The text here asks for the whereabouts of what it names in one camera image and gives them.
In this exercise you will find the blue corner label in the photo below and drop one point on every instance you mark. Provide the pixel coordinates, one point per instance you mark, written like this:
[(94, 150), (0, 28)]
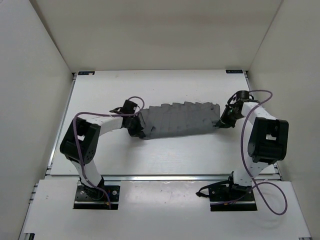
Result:
[(234, 71), (86, 73)]

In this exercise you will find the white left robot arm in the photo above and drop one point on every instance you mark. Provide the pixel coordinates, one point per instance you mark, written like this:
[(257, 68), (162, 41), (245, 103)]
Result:
[(80, 141)]

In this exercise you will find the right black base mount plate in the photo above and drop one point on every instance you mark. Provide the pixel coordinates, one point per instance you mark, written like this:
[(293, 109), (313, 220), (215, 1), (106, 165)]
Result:
[(224, 198)]

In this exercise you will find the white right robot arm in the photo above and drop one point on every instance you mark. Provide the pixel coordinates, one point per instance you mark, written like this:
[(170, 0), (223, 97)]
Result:
[(263, 140)]

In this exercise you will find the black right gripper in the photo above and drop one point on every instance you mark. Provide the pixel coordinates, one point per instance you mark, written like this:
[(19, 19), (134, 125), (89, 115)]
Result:
[(223, 122)]

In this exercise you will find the right blue corner label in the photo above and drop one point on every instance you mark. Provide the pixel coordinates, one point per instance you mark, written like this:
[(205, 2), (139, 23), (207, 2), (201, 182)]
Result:
[(234, 71)]

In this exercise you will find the left blue corner label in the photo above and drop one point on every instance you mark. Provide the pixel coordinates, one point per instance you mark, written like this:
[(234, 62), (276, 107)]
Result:
[(86, 73)]

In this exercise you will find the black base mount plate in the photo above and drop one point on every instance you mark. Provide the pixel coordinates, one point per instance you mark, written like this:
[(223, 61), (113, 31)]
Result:
[(224, 198), (93, 199)]

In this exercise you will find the aluminium table edge rail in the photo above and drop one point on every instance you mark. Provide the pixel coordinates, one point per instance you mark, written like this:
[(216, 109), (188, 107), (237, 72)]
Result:
[(167, 178)]

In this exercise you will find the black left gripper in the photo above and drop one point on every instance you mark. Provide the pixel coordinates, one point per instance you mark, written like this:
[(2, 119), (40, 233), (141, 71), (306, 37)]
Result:
[(137, 131)]

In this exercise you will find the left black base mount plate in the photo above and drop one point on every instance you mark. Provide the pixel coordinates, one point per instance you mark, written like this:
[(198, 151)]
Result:
[(93, 199)]

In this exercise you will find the grey pleated skirt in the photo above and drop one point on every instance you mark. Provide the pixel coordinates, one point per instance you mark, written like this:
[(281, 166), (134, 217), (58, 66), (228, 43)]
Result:
[(179, 120)]

